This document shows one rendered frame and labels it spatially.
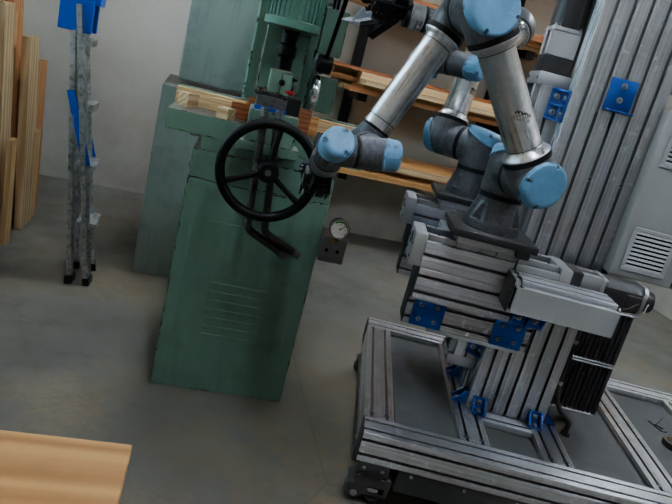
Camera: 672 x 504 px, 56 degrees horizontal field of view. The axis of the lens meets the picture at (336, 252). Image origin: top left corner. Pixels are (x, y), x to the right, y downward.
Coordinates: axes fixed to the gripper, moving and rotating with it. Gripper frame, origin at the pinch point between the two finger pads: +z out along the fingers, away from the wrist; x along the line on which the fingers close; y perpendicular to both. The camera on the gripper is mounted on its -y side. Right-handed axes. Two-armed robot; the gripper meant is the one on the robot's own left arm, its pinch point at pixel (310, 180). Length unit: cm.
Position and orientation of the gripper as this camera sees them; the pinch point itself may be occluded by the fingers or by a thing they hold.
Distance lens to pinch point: 173.4
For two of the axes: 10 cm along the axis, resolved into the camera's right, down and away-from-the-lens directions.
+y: -1.5, 9.6, -2.3
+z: -2.3, 2.0, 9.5
